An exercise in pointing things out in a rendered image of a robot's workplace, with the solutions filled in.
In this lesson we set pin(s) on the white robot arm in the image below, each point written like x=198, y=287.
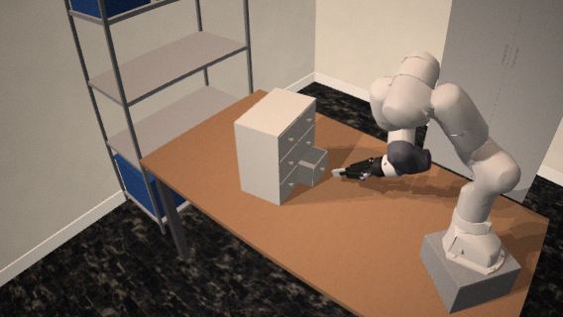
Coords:
x=409, y=103

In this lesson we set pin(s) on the grey small chest of drawers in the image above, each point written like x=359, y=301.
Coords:
x=257, y=141

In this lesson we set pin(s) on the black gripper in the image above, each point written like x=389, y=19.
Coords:
x=370, y=166

